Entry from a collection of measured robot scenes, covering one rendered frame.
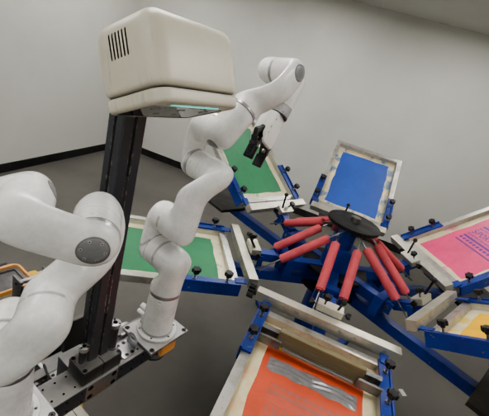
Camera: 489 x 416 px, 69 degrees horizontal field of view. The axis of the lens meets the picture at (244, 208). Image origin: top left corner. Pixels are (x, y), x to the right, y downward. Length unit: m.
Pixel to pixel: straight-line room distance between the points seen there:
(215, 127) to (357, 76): 4.46
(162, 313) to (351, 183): 2.25
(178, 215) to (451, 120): 4.76
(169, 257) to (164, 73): 0.60
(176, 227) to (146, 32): 0.56
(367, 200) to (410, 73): 2.67
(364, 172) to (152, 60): 2.76
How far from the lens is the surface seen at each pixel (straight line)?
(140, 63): 0.59
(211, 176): 0.94
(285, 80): 1.01
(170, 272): 1.04
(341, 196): 2.96
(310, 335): 1.69
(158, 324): 1.18
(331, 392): 1.56
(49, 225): 0.60
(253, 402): 1.39
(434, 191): 5.58
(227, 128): 0.95
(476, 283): 2.48
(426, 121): 5.39
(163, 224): 1.02
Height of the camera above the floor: 2.00
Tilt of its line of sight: 22 degrees down
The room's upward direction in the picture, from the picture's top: 17 degrees clockwise
